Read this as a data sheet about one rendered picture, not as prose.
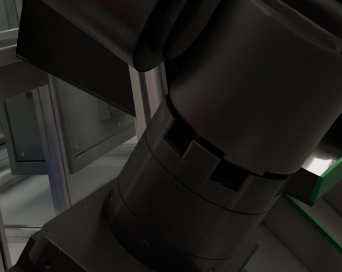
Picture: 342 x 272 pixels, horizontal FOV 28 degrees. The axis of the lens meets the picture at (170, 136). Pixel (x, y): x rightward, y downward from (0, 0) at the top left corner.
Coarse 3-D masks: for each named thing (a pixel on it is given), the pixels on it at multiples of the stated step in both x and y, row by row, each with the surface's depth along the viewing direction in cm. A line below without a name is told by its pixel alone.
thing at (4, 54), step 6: (0, 48) 60; (6, 48) 60; (12, 48) 61; (0, 54) 59; (6, 54) 60; (12, 54) 61; (0, 60) 59; (6, 60) 60; (12, 60) 61; (18, 60) 61; (0, 66) 59
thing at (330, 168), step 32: (32, 0) 55; (32, 32) 56; (64, 32) 54; (32, 64) 57; (64, 64) 55; (96, 64) 53; (96, 96) 54; (128, 96) 52; (320, 160) 52; (288, 192) 47; (320, 192) 46
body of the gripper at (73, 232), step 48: (144, 144) 25; (192, 144) 23; (96, 192) 28; (144, 192) 25; (192, 192) 24; (240, 192) 23; (48, 240) 24; (96, 240) 25; (144, 240) 25; (192, 240) 24; (240, 240) 25
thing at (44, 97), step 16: (16, 0) 127; (48, 96) 131; (48, 112) 131; (48, 128) 132; (48, 144) 134; (48, 160) 134; (64, 160) 135; (64, 176) 135; (64, 192) 135; (64, 208) 136; (16, 240) 143
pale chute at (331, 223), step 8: (336, 184) 75; (328, 192) 76; (336, 192) 75; (320, 200) 76; (328, 200) 76; (336, 200) 75; (312, 208) 74; (320, 208) 74; (328, 208) 75; (336, 208) 76; (320, 216) 73; (328, 216) 74; (336, 216) 75; (328, 224) 73; (336, 224) 74; (336, 232) 73
